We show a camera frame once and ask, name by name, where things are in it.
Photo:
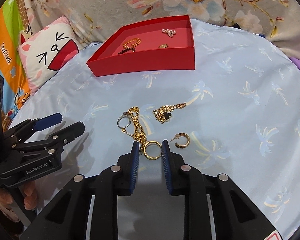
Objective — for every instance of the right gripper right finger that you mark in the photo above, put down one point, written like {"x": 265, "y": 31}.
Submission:
{"x": 215, "y": 207}

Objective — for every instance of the colourful cartoon bedsheet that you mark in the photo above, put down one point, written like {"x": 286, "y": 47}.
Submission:
{"x": 14, "y": 30}

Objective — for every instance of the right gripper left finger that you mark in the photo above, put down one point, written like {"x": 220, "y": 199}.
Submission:
{"x": 87, "y": 207}

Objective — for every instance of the grey floral blanket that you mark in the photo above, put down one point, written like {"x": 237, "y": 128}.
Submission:
{"x": 97, "y": 20}

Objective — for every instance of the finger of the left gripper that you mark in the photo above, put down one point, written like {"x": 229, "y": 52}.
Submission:
{"x": 55, "y": 140}
{"x": 27, "y": 128}

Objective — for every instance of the red jewelry tray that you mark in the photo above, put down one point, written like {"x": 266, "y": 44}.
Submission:
{"x": 176, "y": 31}

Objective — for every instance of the person's left hand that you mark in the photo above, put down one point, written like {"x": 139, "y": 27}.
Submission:
{"x": 30, "y": 200}

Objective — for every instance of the white cat face pillow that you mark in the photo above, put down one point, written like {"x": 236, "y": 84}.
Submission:
{"x": 46, "y": 52}

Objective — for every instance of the gold hoop earring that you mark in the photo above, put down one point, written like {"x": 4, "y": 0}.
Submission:
{"x": 181, "y": 140}

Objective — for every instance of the light blue palm-print cloth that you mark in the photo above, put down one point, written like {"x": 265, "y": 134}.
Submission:
{"x": 240, "y": 107}

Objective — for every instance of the gold twisted bangle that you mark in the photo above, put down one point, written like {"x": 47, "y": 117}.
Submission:
{"x": 132, "y": 43}

